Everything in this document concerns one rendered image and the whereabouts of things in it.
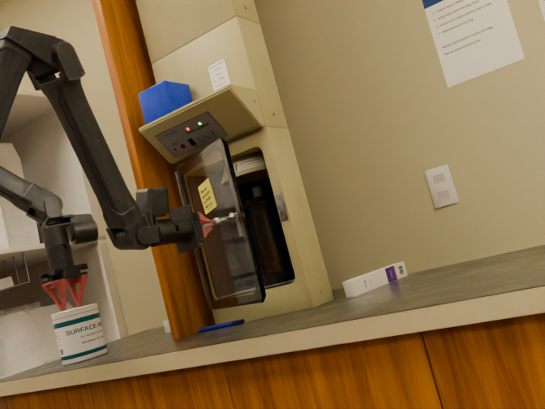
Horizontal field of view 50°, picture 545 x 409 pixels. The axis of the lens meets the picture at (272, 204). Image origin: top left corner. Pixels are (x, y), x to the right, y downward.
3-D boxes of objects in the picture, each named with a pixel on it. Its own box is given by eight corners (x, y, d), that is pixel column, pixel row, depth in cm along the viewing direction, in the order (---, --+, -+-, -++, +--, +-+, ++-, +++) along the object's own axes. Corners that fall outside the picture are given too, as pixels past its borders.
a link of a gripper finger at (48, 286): (89, 303, 141) (80, 266, 142) (64, 310, 135) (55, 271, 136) (71, 308, 145) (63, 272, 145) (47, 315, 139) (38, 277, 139)
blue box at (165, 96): (170, 127, 163) (163, 96, 164) (196, 115, 158) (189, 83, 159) (144, 125, 155) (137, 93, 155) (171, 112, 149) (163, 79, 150)
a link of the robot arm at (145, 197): (111, 246, 122) (139, 245, 117) (106, 191, 122) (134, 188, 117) (154, 239, 132) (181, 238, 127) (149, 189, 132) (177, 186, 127)
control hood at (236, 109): (174, 164, 164) (166, 130, 165) (266, 126, 147) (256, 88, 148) (145, 164, 154) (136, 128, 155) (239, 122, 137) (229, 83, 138)
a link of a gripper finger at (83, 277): (95, 303, 142) (87, 265, 143) (70, 308, 136) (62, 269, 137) (78, 307, 146) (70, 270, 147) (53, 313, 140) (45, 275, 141)
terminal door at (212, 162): (212, 309, 159) (178, 170, 163) (266, 302, 133) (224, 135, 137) (210, 310, 158) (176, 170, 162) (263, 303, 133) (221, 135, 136)
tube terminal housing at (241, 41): (265, 308, 181) (205, 75, 188) (357, 289, 163) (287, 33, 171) (215, 327, 160) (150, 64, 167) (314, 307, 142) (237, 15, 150)
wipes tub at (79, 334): (89, 355, 178) (78, 307, 179) (118, 350, 171) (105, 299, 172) (53, 368, 167) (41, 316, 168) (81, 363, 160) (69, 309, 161)
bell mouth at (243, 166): (247, 184, 174) (242, 167, 174) (296, 167, 165) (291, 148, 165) (210, 187, 159) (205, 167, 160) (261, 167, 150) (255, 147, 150)
